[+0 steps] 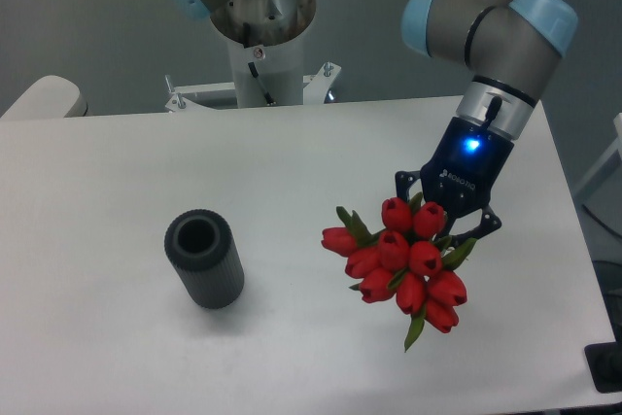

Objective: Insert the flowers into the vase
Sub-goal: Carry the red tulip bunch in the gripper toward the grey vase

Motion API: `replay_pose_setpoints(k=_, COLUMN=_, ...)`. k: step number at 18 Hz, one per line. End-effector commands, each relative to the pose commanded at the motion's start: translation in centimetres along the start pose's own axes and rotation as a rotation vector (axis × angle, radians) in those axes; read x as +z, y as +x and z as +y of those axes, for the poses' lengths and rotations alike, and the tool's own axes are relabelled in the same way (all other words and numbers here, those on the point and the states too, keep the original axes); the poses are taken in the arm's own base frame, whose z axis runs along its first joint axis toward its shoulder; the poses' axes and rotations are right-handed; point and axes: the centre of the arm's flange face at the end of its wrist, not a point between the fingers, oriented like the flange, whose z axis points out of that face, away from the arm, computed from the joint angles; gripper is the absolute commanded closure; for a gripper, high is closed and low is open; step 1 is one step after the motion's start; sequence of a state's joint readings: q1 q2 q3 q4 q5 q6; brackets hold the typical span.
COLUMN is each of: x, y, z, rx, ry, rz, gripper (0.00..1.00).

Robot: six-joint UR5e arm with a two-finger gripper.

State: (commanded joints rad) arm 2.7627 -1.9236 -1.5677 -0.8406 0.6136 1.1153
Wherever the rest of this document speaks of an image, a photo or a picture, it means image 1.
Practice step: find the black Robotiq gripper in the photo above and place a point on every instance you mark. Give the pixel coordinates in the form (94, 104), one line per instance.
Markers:
(460, 176)

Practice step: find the red tulip bouquet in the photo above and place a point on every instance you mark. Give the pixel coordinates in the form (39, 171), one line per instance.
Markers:
(410, 260)

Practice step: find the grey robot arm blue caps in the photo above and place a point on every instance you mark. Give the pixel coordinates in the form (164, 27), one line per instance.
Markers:
(512, 48)

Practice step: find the dark grey ribbed vase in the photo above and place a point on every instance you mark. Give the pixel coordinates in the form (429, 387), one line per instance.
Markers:
(200, 246)

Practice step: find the black device at table edge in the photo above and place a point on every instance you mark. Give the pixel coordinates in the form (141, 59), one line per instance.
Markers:
(604, 361)

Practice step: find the beige chair back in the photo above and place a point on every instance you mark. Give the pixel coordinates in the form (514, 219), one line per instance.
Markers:
(51, 97)

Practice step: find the white pedestal base frame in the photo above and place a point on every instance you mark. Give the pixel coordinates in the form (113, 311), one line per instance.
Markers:
(314, 89)

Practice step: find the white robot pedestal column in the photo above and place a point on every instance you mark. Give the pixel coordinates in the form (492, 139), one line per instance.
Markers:
(265, 37)

